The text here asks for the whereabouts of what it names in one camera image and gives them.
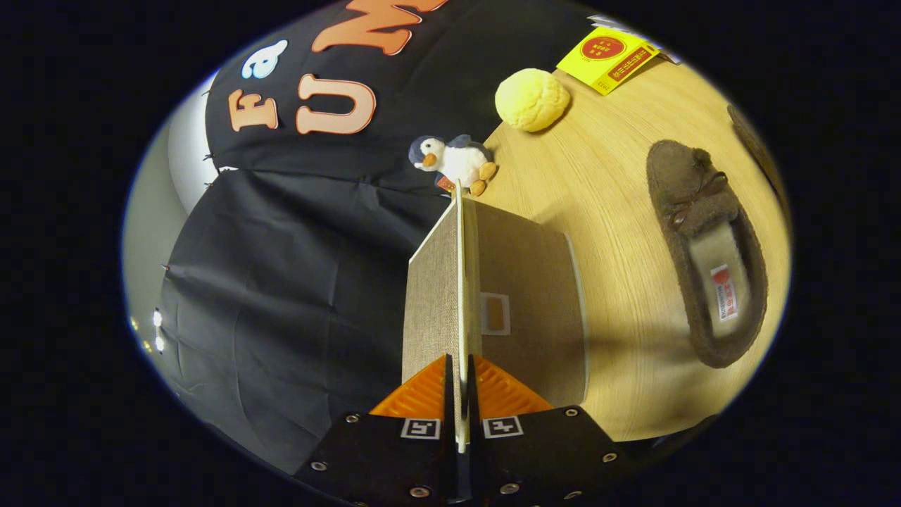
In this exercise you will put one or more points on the white illustrated book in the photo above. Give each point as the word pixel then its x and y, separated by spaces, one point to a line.
pixel 604 21

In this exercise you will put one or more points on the beige fabric storage box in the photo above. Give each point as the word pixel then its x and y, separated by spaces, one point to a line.
pixel 528 282

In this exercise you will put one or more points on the black backdrop cloth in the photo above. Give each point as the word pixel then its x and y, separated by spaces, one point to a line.
pixel 295 246

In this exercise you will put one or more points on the yellow book with red circle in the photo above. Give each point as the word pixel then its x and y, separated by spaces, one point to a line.
pixel 607 58

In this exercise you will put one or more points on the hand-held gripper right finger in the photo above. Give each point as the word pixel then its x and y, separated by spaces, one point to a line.
pixel 549 451

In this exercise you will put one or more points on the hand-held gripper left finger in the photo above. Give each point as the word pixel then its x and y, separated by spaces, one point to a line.
pixel 380 458

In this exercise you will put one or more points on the yellow round plush bun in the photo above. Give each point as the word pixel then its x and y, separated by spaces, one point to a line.
pixel 533 98

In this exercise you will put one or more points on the blue white penguin plush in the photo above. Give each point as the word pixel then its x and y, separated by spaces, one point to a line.
pixel 454 160

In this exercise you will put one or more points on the brown fuzzy shoe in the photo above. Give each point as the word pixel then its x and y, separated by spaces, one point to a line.
pixel 760 151
pixel 704 232

